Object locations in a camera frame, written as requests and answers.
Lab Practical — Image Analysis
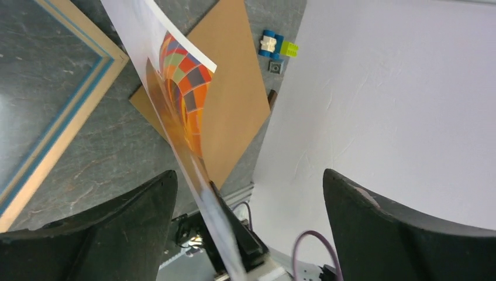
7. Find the small brown block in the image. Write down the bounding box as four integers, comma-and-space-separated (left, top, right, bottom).
267, 90, 278, 111

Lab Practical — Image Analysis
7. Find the small blue grey brick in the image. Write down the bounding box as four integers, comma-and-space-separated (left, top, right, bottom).
268, 60, 284, 75

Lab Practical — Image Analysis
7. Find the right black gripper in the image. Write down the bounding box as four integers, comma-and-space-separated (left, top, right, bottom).
172, 181, 269, 280

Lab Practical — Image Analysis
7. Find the brown cardboard backing board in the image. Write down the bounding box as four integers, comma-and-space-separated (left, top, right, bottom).
129, 0, 272, 191

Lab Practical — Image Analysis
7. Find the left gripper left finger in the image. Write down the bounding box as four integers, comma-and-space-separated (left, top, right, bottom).
1, 170, 178, 280

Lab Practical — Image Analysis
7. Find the toy brick car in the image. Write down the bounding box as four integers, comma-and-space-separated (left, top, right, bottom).
257, 29, 299, 61

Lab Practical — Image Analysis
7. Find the wooden picture frame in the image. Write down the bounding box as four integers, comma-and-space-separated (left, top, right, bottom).
1, 1, 129, 232

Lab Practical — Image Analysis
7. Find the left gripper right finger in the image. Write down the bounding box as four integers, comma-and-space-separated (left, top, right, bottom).
323, 169, 495, 280

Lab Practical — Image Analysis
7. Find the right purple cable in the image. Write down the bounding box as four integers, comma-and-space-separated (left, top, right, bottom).
232, 201, 345, 281

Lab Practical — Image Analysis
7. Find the hot air balloon photo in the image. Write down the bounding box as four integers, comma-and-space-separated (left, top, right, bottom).
102, 1, 247, 280

